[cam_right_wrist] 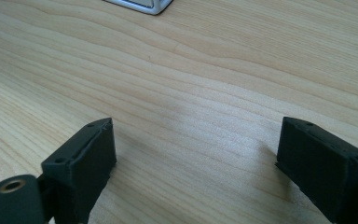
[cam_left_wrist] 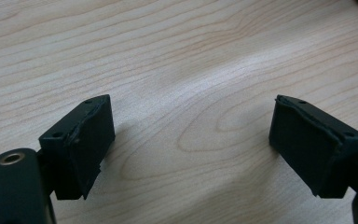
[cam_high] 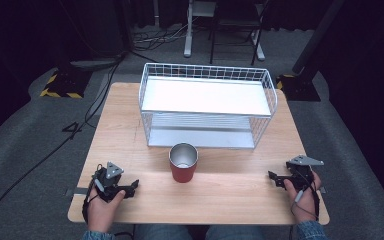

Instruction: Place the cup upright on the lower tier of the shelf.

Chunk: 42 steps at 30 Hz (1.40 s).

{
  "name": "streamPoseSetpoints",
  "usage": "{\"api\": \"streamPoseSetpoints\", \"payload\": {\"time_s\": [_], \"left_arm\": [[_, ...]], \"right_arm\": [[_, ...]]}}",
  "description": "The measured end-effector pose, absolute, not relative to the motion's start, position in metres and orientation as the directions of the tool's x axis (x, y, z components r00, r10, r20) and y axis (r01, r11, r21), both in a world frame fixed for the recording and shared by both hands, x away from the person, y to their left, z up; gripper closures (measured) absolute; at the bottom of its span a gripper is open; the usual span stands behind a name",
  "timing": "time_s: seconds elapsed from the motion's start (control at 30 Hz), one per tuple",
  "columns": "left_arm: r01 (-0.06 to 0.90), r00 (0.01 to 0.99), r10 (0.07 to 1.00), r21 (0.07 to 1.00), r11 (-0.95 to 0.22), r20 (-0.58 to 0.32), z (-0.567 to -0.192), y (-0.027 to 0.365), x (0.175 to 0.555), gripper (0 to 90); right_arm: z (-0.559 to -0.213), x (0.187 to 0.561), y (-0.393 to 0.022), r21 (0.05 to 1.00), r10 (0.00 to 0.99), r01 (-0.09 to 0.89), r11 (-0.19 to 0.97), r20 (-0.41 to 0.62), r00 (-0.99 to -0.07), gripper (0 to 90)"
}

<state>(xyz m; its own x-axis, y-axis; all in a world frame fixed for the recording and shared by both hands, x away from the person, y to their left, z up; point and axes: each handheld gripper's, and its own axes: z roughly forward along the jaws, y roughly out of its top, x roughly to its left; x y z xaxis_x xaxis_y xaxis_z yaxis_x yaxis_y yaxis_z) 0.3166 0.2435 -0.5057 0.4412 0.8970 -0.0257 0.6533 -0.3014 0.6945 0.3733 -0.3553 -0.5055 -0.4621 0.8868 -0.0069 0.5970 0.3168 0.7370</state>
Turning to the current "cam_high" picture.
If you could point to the grey tape strip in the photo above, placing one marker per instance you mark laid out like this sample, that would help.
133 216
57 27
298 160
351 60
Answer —
80 191

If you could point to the dark slanted stand pole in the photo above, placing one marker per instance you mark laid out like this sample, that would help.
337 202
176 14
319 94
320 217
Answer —
316 35

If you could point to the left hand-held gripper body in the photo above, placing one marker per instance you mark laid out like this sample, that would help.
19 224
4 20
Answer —
110 181

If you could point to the person's leg in jeans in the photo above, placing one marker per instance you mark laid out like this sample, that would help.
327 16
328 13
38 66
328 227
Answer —
246 232
163 232

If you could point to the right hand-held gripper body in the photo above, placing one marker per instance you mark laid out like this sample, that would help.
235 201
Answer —
301 171

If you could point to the person's right hand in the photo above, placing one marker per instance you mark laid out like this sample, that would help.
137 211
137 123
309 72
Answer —
305 206

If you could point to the red cup with metal inside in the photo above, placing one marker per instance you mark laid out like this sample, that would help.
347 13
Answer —
183 173

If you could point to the white desk leg frame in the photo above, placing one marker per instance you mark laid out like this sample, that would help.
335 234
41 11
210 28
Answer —
189 30

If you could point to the person's right leg in jeans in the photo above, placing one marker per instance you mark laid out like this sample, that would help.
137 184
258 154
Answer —
246 232

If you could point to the person's left leg in jeans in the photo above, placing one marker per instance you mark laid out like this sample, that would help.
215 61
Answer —
163 232

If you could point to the person's left hand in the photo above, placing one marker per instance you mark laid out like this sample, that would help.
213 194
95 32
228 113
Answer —
101 213

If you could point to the black metal chair frame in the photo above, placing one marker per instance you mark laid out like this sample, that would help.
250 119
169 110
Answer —
236 23

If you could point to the stand base with striped tape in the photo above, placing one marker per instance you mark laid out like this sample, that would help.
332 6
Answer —
298 88
65 85

